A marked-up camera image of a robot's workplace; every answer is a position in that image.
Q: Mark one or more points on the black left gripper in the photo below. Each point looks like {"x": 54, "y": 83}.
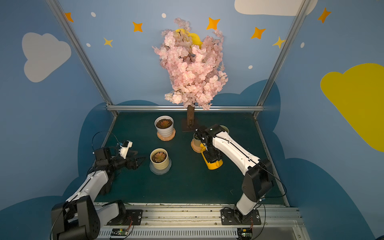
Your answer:
{"x": 130, "y": 161}

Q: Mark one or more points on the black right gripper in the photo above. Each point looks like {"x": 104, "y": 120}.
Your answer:
{"x": 213, "y": 153}

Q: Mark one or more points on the yellow watering can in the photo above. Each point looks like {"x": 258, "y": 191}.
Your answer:
{"x": 211, "y": 166}

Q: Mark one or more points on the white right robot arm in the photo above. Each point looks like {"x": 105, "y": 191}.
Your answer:
{"x": 258, "y": 174}

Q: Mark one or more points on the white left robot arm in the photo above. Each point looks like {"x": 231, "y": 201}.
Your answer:
{"x": 78, "y": 219}

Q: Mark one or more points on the pink green rosette succulent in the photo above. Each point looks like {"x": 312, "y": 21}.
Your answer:
{"x": 159, "y": 157}

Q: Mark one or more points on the red orange succulent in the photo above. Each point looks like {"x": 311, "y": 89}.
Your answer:
{"x": 164, "y": 123}

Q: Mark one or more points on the small beige pot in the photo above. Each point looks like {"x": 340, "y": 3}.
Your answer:
{"x": 196, "y": 141}

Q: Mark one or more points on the clear faceted saucer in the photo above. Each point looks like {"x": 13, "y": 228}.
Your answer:
{"x": 159, "y": 171}

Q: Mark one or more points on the cream ribbed pot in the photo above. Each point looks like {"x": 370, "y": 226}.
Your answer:
{"x": 158, "y": 150}

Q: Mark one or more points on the pale green ribbed pot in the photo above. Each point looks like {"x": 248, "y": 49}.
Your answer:
{"x": 225, "y": 128}

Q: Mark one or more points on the pink faceted saucer left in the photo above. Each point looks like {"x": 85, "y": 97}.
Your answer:
{"x": 166, "y": 139}

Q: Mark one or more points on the large white pot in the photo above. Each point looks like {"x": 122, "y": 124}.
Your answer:
{"x": 165, "y": 132}

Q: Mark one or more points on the brown tree trunk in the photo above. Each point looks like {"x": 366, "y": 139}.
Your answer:
{"x": 190, "y": 116}

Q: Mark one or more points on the left circuit board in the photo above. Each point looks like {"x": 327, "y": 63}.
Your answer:
{"x": 119, "y": 233}

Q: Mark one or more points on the circuit board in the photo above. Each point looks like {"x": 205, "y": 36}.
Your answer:
{"x": 244, "y": 234}
{"x": 119, "y": 233}

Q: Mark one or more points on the pink blossom tree crown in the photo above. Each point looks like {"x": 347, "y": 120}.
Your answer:
{"x": 195, "y": 66}

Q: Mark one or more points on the right circuit board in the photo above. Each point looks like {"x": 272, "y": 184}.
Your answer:
{"x": 244, "y": 234}

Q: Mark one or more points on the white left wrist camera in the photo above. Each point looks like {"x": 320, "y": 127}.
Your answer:
{"x": 124, "y": 148}

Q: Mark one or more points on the metal tree base plate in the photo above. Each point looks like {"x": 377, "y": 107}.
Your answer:
{"x": 186, "y": 127}

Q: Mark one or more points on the left side floor rail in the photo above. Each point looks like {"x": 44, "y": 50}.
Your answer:
{"x": 109, "y": 131}

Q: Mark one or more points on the floor rail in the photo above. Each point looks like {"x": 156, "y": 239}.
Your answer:
{"x": 279, "y": 184}
{"x": 109, "y": 131}

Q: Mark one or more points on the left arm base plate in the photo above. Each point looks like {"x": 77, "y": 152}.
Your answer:
{"x": 129, "y": 217}

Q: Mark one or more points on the right side floor rail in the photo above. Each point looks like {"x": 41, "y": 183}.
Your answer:
{"x": 279, "y": 184}

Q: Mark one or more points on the aluminium front rail base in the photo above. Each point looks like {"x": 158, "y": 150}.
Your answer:
{"x": 203, "y": 222}

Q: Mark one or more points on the aluminium back rail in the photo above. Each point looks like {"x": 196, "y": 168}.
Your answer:
{"x": 126, "y": 108}

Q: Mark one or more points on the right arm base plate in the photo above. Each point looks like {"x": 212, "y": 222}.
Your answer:
{"x": 234, "y": 217}

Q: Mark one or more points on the aluminium frame post left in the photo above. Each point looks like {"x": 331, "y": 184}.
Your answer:
{"x": 59, "y": 14}

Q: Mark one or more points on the aluminium frame post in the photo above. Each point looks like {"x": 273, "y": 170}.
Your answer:
{"x": 290, "y": 38}
{"x": 59, "y": 14}

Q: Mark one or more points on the aluminium frame post right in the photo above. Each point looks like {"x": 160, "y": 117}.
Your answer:
{"x": 290, "y": 38}

